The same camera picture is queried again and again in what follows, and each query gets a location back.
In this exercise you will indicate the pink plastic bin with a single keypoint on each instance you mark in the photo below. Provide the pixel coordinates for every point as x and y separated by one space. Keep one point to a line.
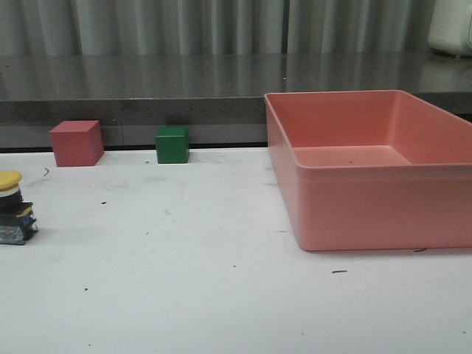
370 170

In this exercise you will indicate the green cube block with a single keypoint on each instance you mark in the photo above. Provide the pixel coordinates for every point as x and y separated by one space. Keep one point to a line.
172 145

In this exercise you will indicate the pink cube block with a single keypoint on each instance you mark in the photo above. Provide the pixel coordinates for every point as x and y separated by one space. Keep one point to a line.
77 143

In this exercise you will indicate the grey pleated curtain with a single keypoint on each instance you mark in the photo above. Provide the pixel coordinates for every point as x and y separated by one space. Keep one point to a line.
212 27

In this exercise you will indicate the yellow push button switch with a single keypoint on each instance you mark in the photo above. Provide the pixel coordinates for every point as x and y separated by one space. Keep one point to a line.
18 223

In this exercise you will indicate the white appliance on counter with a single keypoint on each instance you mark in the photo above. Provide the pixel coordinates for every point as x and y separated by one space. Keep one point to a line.
450 28

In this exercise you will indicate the grey stone counter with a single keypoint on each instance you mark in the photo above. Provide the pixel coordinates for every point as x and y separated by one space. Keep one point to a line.
218 97

